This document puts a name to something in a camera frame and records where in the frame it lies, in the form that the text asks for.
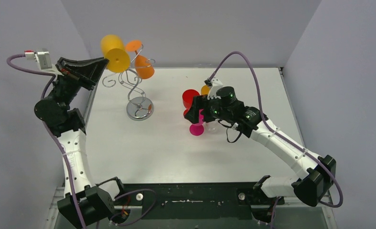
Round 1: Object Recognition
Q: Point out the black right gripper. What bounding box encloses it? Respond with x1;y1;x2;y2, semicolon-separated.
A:
185;94;233;124

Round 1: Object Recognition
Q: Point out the red wine glass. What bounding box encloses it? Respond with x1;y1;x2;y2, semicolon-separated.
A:
182;89;200;115

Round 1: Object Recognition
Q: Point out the yellow wine glass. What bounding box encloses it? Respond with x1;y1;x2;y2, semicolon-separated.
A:
101;34;131;73
201;85;210;95

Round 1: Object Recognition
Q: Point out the clear wine glass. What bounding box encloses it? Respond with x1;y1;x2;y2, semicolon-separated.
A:
204;121;219;132

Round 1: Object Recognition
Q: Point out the pink wine glass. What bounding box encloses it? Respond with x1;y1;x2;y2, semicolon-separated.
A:
189;109;204;136

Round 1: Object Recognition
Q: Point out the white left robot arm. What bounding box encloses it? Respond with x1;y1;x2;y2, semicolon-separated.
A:
34;53;127;229

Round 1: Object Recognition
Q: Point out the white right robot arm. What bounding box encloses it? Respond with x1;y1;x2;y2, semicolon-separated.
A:
184;86;336;207

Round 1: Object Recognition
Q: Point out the orange wine glass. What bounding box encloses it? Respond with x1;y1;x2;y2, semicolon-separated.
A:
125;40;155;80

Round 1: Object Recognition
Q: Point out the chrome wine glass rack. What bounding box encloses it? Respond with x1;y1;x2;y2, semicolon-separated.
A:
118;51;153;121

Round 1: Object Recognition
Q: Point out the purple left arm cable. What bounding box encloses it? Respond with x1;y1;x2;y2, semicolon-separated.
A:
6;53;158;229

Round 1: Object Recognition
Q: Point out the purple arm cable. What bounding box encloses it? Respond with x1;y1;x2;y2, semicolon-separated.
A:
6;53;158;229
205;51;344;229

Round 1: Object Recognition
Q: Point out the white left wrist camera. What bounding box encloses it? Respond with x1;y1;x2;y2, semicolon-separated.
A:
24;48;53;72

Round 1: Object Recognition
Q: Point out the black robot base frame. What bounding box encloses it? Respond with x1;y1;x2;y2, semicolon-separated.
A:
107;182;285;226

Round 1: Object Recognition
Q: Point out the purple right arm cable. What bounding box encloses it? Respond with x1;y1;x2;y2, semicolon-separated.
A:
205;51;344;229

